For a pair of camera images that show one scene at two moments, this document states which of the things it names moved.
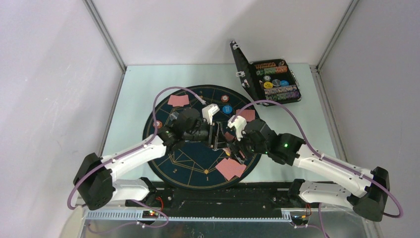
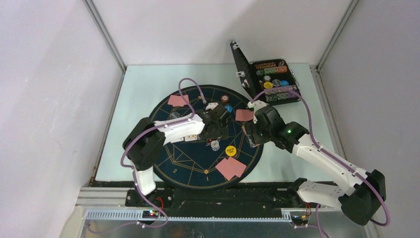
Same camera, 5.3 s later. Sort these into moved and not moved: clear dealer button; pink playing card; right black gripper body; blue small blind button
Moved: right black gripper body; pink playing card
Not moved: blue small blind button; clear dealer button
